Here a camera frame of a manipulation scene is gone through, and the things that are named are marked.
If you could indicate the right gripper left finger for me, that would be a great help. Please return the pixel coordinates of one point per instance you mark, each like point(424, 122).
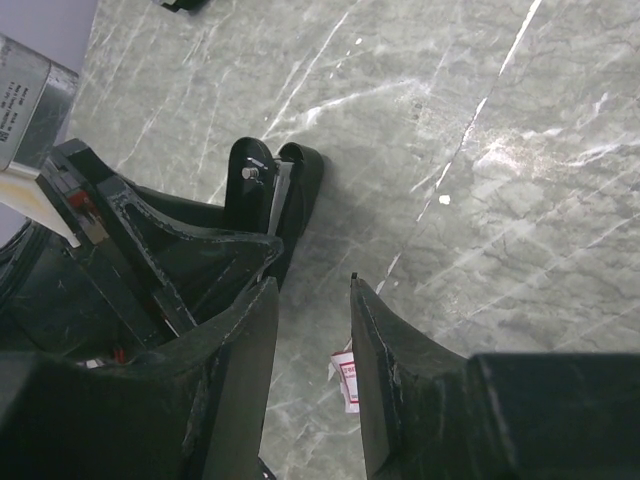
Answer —
point(192, 409)

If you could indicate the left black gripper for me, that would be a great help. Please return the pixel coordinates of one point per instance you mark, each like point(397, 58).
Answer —
point(149, 267)

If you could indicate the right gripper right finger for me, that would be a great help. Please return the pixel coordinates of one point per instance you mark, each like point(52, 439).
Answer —
point(429, 413)

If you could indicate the grey and black stapler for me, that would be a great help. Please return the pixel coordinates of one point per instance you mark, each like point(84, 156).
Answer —
point(175, 6)

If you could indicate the red white staple box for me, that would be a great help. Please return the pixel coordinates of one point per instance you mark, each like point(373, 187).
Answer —
point(342, 364)

